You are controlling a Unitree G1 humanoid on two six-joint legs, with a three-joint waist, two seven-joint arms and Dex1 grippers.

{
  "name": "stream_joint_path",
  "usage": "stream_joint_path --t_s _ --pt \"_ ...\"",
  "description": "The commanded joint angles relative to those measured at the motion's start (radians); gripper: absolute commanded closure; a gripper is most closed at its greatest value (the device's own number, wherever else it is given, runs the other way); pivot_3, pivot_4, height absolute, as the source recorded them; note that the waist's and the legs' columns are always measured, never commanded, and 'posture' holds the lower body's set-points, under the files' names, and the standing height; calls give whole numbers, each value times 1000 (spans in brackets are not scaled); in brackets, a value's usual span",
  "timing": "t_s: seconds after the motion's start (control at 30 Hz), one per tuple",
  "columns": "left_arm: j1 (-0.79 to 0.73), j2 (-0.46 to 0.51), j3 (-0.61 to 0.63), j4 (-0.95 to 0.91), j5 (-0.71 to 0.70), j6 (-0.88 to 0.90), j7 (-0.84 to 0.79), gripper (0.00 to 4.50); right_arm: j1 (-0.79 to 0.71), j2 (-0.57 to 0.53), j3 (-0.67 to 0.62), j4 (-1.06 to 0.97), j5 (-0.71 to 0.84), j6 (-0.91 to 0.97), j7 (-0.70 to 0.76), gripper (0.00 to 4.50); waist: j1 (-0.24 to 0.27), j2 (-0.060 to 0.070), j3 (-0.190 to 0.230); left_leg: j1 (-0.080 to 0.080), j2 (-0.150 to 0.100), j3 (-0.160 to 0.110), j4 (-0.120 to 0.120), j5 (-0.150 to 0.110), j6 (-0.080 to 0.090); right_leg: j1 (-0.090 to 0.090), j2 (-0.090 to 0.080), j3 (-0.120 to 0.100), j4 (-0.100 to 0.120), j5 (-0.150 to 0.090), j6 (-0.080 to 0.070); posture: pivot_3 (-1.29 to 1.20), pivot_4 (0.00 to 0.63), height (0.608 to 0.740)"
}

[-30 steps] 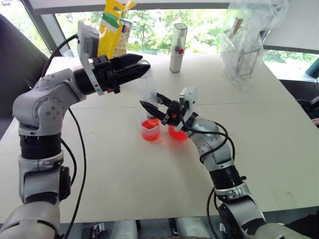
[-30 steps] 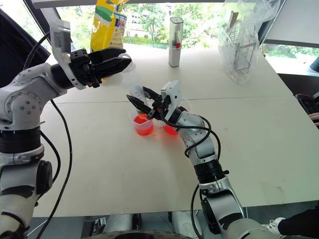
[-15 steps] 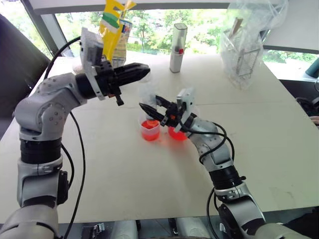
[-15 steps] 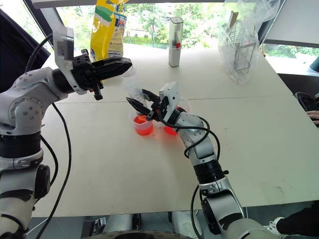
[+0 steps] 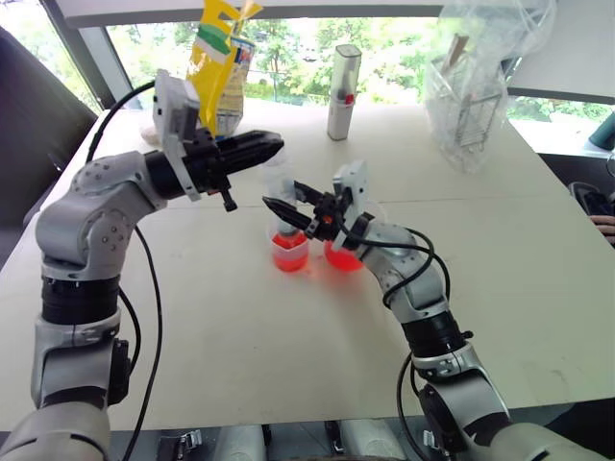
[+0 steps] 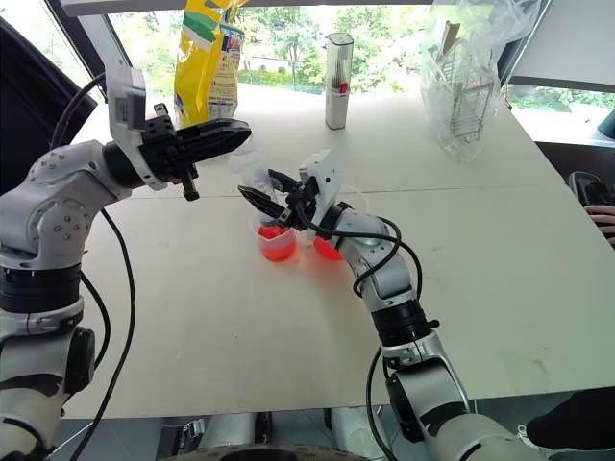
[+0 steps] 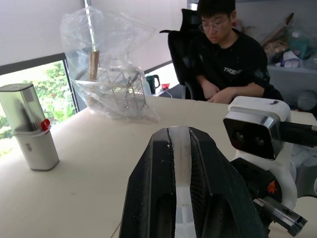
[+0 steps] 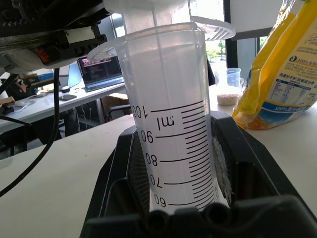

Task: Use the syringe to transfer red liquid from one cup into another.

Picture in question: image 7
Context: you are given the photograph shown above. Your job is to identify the white container with clear lid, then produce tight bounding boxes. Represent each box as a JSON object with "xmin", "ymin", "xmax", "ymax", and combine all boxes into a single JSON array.
[{"xmin": 0, "ymin": 82, "xmax": 60, "ymax": 172}]

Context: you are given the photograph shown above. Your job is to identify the person's left hand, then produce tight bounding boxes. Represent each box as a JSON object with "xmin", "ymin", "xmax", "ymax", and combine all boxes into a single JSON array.
[{"xmin": 207, "ymin": 89, "xmax": 239, "ymax": 104}]

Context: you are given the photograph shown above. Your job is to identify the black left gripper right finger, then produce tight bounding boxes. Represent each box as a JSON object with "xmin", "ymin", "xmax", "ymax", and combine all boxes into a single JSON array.
[{"xmin": 189, "ymin": 126, "xmax": 269, "ymax": 238}]

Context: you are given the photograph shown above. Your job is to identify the cluttered grey shelf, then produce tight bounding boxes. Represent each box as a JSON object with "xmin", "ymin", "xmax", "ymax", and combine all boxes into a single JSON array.
[{"xmin": 235, "ymin": 0, "xmax": 317, "ymax": 112}]

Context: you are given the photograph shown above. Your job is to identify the black window frame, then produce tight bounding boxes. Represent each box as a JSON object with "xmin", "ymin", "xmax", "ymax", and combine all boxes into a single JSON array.
[{"xmin": 0, "ymin": 52, "xmax": 80, "ymax": 114}]

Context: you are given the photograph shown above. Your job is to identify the black office chair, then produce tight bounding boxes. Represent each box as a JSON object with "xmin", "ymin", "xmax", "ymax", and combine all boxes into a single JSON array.
[{"xmin": 159, "ymin": 8, "xmax": 211, "ymax": 101}]

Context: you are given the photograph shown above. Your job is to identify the dark green mug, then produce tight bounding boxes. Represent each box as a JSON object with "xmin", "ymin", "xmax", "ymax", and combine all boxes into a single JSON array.
[{"xmin": 145, "ymin": 74, "xmax": 161, "ymax": 95}]

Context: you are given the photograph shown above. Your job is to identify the thin-framed eyeglasses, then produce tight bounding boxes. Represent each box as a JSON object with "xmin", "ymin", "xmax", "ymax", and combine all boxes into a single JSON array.
[{"xmin": 199, "ymin": 17, "xmax": 230, "ymax": 33}]

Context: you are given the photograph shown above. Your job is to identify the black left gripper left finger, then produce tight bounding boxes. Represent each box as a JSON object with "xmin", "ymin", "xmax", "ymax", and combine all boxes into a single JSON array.
[{"xmin": 118, "ymin": 127, "xmax": 177, "ymax": 238}]

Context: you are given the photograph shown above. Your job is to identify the clear plastic bag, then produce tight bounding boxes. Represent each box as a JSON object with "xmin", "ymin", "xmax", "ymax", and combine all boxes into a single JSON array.
[{"xmin": 60, "ymin": 6, "xmax": 160, "ymax": 123}]

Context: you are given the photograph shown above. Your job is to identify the metal wire rack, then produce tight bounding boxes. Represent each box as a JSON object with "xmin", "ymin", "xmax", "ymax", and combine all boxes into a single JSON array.
[{"xmin": 75, "ymin": 66, "xmax": 150, "ymax": 118}]

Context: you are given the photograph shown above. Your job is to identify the person in black t-shirt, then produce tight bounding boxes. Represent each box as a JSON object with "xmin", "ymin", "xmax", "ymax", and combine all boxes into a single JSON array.
[{"xmin": 194, "ymin": 0, "xmax": 284, "ymax": 104}]

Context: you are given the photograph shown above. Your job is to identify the person's right hand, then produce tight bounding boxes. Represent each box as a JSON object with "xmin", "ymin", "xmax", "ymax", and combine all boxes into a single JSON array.
[{"xmin": 201, "ymin": 81, "xmax": 220, "ymax": 102}]

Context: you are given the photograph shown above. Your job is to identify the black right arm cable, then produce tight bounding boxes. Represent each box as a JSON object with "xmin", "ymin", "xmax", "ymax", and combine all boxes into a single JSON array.
[{"xmin": 279, "ymin": 120, "xmax": 317, "ymax": 149}]

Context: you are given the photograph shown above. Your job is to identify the wooden stick bundle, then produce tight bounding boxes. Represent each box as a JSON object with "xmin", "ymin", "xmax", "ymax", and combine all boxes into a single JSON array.
[{"xmin": 88, "ymin": 50, "xmax": 101, "ymax": 82}]

